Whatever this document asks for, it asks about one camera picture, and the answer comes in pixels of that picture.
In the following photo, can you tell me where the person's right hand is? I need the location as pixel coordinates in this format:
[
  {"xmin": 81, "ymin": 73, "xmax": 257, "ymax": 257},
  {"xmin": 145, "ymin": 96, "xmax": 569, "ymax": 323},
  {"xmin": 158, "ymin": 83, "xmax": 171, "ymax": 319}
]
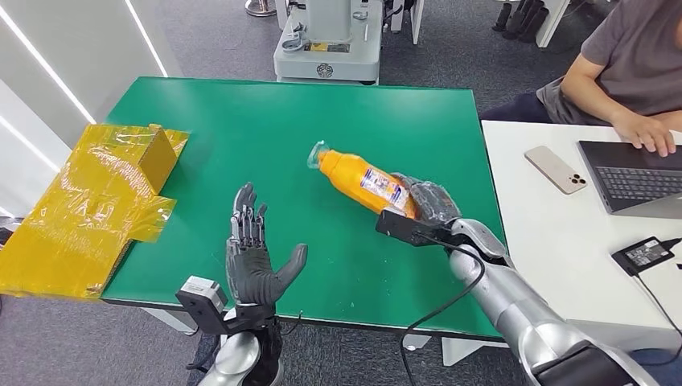
[{"xmin": 611, "ymin": 110, "xmax": 678, "ymax": 158}]

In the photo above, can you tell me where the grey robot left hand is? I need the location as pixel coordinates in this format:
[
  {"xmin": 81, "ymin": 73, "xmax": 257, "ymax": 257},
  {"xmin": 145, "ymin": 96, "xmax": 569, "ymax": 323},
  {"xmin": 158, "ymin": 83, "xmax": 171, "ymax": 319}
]
[{"xmin": 225, "ymin": 182, "xmax": 310, "ymax": 307}]

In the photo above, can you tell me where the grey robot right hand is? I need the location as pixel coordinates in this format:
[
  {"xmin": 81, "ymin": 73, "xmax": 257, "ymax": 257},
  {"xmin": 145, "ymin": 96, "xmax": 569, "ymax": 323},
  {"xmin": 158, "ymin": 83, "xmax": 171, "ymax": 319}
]
[{"xmin": 391, "ymin": 171, "xmax": 462, "ymax": 228}]

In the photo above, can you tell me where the orange plastic bottle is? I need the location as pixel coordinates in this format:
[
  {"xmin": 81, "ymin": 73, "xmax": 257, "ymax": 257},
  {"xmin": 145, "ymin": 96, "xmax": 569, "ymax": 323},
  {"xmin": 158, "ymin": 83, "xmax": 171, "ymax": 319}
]
[{"xmin": 307, "ymin": 141, "xmax": 419, "ymax": 220}]

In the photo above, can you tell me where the grey laptop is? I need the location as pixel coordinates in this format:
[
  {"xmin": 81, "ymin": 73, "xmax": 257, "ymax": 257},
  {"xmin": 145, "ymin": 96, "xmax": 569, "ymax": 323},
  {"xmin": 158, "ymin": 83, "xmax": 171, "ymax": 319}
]
[{"xmin": 577, "ymin": 139, "xmax": 682, "ymax": 220}]

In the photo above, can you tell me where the person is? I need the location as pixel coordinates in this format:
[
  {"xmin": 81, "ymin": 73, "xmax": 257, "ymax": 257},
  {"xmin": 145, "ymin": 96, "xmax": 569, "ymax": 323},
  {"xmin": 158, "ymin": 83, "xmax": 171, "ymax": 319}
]
[{"xmin": 479, "ymin": 0, "xmax": 682, "ymax": 158}]

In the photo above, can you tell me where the beige smartphone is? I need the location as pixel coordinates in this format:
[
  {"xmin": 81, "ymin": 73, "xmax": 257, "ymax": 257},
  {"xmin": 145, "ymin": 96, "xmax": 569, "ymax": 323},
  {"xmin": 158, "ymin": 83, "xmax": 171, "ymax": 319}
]
[{"xmin": 524, "ymin": 145, "xmax": 588, "ymax": 195}]

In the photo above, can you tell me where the black power adapter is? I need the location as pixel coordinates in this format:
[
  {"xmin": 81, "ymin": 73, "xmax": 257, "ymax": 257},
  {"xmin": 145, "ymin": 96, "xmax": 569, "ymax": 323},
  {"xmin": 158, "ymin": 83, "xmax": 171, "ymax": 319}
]
[{"xmin": 610, "ymin": 236, "xmax": 676, "ymax": 277}]

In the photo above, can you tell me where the white table foot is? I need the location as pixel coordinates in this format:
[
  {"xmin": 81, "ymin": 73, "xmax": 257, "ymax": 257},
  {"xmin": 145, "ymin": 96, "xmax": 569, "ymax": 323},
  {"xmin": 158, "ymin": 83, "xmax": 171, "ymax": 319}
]
[
  {"xmin": 402, "ymin": 332, "xmax": 433, "ymax": 351},
  {"xmin": 441, "ymin": 336, "xmax": 508, "ymax": 368}
]

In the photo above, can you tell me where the white desk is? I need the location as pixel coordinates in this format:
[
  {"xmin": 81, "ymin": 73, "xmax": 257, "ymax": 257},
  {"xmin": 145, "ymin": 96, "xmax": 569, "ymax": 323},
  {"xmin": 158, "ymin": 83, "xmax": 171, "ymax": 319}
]
[{"xmin": 535, "ymin": 0, "xmax": 573, "ymax": 49}]

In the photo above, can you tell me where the black boot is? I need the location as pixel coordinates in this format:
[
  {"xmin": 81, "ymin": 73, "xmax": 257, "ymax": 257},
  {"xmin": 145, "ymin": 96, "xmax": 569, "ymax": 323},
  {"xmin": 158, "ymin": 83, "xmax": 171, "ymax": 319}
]
[
  {"xmin": 503, "ymin": 0, "xmax": 535, "ymax": 40},
  {"xmin": 519, "ymin": 5, "xmax": 550, "ymax": 44},
  {"xmin": 492, "ymin": 0, "xmax": 514, "ymax": 33}
]

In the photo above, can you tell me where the yellow taped cardboard box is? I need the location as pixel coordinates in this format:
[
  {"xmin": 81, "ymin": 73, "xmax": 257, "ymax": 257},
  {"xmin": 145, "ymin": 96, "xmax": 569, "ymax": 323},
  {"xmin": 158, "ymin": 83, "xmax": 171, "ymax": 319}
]
[{"xmin": 0, "ymin": 123, "xmax": 190, "ymax": 299}]

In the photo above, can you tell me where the chrome stand base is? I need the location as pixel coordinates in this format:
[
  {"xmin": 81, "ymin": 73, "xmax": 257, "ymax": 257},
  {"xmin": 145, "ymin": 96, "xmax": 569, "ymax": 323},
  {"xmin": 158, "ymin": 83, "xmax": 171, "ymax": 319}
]
[{"xmin": 244, "ymin": 0, "xmax": 277, "ymax": 18}]

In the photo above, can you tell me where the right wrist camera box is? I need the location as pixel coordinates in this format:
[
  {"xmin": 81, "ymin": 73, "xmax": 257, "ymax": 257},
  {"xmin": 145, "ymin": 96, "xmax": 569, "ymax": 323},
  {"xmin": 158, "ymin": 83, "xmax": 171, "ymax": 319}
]
[{"xmin": 375, "ymin": 209, "xmax": 454, "ymax": 247}]

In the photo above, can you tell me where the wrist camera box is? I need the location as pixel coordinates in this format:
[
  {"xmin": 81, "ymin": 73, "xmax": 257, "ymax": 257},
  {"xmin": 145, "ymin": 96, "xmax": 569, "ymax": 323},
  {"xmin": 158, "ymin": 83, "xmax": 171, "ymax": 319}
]
[
  {"xmin": 375, "ymin": 209, "xmax": 454, "ymax": 247},
  {"xmin": 175, "ymin": 276, "xmax": 230, "ymax": 335}
]

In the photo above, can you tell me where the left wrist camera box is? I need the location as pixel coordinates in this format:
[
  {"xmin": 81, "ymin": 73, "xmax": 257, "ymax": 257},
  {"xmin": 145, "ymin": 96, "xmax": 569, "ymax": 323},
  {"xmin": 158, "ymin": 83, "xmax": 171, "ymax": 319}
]
[{"xmin": 175, "ymin": 276, "xmax": 230, "ymax": 335}]

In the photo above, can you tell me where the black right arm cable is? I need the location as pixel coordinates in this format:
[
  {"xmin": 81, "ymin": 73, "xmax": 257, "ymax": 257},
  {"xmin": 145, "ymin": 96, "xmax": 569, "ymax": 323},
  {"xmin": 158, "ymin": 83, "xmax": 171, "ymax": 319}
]
[{"xmin": 398, "ymin": 230, "xmax": 487, "ymax": 386}]

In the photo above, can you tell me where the black adapter cable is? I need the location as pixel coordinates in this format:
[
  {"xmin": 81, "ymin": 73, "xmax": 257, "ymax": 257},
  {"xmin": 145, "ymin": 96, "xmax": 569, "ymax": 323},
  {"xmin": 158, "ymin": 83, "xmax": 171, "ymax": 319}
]
[{"xmin": 631, "ymin": 273, "xmax": 682, "ymax": 368}]

